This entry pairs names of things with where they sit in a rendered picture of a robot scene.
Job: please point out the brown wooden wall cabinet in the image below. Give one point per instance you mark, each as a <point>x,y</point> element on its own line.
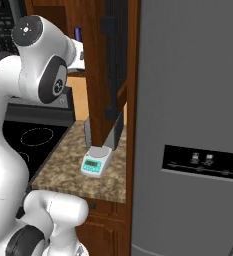
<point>51,10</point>

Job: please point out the white teal digital scale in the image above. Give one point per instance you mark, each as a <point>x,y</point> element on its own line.
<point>96,161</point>

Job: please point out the brown wooden side panel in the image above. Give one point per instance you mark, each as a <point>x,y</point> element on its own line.
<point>132,100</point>

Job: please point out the brown wooden base cabinet door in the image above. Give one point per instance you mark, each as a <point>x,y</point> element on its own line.
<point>104,238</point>

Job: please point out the blue cereal box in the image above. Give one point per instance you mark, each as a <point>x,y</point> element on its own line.
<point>78,34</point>

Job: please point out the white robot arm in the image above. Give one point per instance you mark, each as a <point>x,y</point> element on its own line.
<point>8,140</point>

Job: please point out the black drawer knob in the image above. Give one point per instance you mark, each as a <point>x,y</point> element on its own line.
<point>93,205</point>

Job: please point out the black microwave oven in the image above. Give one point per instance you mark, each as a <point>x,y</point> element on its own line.
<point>1,28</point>

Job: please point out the black stove with hob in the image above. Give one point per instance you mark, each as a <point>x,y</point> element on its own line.
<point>53,140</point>

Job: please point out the grey fridge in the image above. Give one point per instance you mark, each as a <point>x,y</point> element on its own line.
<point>188,83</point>

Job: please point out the brown wooden drawer front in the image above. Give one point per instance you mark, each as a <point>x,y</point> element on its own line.
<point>108,208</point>

